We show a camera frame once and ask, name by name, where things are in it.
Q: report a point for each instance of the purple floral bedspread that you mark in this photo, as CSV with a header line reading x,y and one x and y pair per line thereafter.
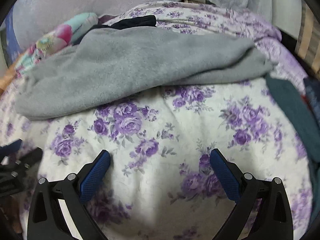
x,y
161,185

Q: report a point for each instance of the black folded garment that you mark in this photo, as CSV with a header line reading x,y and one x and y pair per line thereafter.
x,y
145,21

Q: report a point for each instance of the colourful floral folded blanket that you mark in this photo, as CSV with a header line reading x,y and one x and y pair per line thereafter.
x,y
62,36

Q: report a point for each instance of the grey sweatpants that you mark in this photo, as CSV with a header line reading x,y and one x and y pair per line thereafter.
x,y
108,65

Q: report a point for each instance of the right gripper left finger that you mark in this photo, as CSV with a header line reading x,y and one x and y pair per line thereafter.
x,y
46,219

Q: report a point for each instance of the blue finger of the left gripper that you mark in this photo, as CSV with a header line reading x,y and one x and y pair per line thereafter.
x,y
11,148

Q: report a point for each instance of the dark teal garment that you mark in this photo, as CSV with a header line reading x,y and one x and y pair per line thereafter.
x,y
290,102

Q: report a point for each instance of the blue denim garment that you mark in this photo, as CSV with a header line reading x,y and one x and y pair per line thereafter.
x,y
312,94

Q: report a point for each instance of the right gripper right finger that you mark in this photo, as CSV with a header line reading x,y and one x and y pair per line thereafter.
x,y
273,220

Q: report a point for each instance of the beige striped curtain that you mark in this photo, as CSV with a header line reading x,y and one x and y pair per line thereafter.
x,y
307,47

